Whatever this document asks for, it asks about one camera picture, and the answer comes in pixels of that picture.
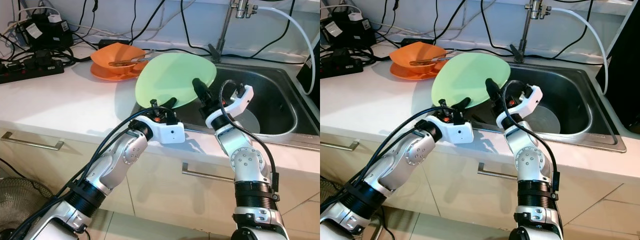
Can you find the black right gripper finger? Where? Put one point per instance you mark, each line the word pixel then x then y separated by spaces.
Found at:
pixel 201 91
pixel 493 91

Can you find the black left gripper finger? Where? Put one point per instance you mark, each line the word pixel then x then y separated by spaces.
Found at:
pixel 169 104
pixel 461 104
pixel 444 103
pixel 154 103

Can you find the light green plate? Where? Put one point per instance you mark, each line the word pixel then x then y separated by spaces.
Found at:
pixel 170 75
pixel 465 75

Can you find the white bowl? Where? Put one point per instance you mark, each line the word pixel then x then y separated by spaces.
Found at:
pixel 250 118
pixel 545 120

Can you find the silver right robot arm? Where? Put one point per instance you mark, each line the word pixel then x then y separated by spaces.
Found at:
pixel 247 165
pixel 532 165

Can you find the chrome kitchen faucet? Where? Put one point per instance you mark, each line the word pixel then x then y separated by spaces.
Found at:
pixel 222 32
pixel 523 32

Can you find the white kitchen cabinet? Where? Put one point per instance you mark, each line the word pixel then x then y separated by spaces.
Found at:
pixel 465 210
pixel 165 210

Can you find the silver metal spoon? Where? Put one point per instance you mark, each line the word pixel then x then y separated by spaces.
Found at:
pixel 125 63
pixel 425 62

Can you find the orange plastic plate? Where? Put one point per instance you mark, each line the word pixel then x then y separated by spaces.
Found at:
pixel 107 76
pixel 405 75

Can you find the orange plastic bowl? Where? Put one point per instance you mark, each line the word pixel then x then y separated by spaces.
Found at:
pixel 412 51
pixel 112 52

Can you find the flat black power adapter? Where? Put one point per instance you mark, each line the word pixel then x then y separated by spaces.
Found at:
pixel 114 43
pixel 415 41

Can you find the stainless steel sink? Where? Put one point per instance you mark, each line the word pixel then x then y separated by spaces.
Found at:
pixel 285 100
pixel 580 100

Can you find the black appliance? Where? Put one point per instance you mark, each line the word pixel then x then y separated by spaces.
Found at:
pixel 314 82
pixel 625 75

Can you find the black power strip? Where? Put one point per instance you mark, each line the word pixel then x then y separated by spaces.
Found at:
pixel 342 67
pixel 32 72

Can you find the black charger box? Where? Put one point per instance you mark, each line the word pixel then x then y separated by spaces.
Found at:
pixel 47 32
pixel 350 29

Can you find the grey floor fan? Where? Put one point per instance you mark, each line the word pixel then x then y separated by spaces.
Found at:
pixel 20 200
pixel 329 192

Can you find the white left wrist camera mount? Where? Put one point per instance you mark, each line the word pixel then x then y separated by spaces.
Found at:
pixel 167 131
pixel 457 132

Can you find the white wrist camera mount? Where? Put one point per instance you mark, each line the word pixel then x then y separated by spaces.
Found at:
pixel 534 95
pixel 167 131
pixel 457 132
pixel 246 95

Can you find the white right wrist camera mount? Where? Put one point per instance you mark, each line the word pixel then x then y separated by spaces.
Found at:
pixel 534 95
pixel 246 95

